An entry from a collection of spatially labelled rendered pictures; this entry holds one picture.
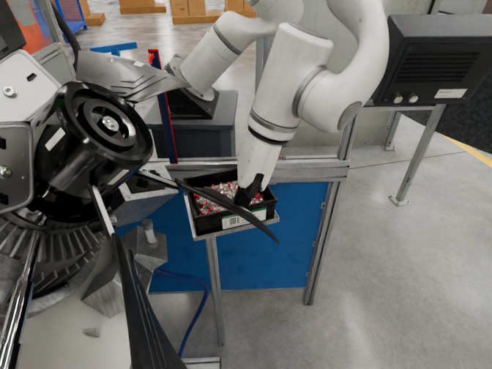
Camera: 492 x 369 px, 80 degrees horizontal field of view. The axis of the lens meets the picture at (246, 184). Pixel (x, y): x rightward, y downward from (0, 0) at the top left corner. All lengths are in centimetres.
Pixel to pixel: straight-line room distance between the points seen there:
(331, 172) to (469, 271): 127
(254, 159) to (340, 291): 128
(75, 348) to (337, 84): 53
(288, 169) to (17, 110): 72
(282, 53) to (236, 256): 96
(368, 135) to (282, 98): 235
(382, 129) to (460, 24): 194
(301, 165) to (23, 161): 74
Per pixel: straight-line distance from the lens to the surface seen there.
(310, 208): 109
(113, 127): 38
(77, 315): 58
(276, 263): 131
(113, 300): 56
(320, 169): 97
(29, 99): 43
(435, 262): 202
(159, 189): 61
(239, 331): 152
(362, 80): 42
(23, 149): 37
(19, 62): 44
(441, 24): 90
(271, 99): 46
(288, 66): 44
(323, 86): 42
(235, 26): 98
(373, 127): 275
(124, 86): 56
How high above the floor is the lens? 138
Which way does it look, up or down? 39 degrees down
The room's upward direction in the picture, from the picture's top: straight up
